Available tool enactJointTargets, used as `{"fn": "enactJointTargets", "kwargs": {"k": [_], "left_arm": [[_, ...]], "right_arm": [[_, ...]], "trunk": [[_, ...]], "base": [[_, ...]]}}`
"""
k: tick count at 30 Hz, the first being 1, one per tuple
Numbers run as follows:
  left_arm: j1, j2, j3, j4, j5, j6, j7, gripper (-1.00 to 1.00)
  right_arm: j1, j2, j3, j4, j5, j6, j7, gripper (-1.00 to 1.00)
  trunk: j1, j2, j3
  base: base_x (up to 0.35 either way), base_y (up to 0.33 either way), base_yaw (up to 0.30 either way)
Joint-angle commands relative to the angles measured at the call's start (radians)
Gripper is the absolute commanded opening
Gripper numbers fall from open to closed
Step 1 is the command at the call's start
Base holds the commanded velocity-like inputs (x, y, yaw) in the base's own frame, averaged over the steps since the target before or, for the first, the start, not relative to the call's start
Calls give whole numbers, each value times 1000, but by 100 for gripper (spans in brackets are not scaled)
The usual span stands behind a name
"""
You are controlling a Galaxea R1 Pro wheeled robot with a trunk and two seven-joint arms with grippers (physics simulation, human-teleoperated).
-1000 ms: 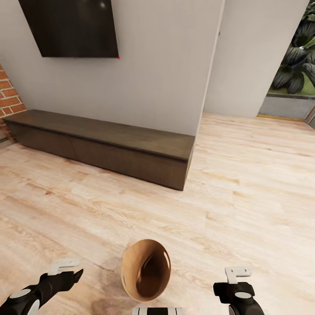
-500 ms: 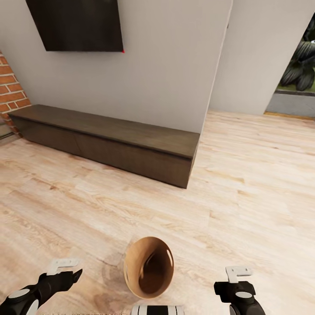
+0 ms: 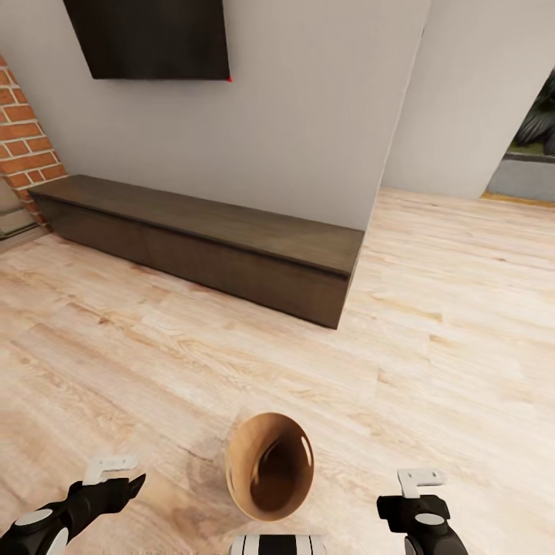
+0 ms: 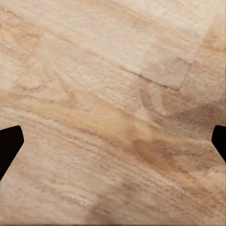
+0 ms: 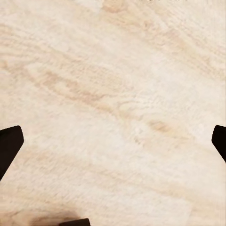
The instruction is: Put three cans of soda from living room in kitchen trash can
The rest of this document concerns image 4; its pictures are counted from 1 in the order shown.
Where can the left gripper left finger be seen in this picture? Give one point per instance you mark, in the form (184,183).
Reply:
(11,140)

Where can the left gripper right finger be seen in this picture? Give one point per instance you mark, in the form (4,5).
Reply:
(219,140)

